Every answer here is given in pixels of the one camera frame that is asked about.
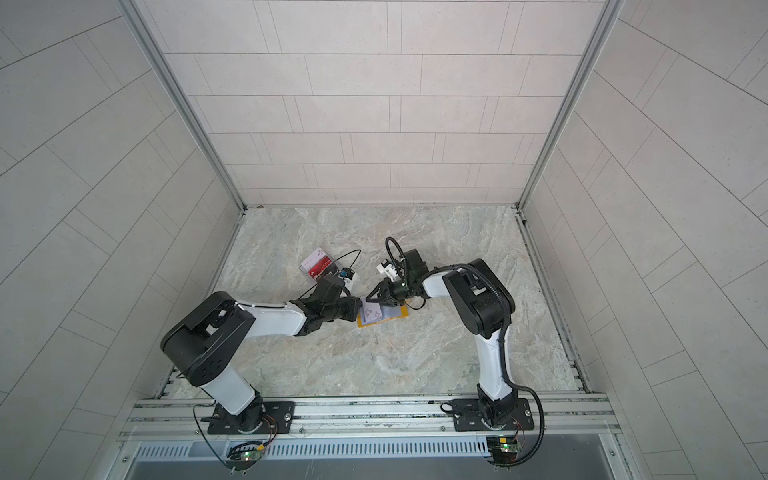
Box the yellow leather card holder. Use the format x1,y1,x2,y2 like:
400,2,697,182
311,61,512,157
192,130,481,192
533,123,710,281
357,305,409,328

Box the pink VIP card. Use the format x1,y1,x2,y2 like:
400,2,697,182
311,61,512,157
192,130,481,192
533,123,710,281
359,301,384,326

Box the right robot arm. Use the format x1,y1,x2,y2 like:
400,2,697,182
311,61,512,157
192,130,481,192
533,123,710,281
365,249,518,428

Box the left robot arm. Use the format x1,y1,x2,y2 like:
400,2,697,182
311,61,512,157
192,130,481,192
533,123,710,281
160,268,362,434

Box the red white card in box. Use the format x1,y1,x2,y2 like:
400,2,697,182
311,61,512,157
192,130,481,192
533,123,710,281
299,248,333,279

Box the clear plastic card box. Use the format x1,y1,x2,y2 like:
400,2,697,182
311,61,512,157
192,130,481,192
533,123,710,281
299,248,339,281

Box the left green circuit board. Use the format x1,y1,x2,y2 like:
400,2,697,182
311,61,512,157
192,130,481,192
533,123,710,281
226,441,266,471

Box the green circuit board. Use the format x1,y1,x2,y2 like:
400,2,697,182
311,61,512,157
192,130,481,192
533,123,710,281
226,441,266,471
486,437,521,467

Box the right green circuit board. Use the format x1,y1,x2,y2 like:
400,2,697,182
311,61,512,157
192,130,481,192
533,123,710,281
486,437,521,467

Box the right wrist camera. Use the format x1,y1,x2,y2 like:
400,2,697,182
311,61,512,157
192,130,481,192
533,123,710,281
376,260,400,282

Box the left camera black cable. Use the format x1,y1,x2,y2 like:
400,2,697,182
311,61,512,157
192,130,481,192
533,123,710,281
297,248,364,301

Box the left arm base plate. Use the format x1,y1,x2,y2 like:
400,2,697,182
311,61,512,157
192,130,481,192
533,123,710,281
202,400,296,435

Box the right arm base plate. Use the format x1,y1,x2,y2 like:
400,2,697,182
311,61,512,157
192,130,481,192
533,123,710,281
440,397,535,432

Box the right black corrugated cable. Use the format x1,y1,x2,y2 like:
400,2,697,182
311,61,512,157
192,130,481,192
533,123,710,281
383,236,546,467

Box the aluminium mounting rail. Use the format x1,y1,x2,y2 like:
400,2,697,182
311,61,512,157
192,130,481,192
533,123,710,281
117,391,621,442

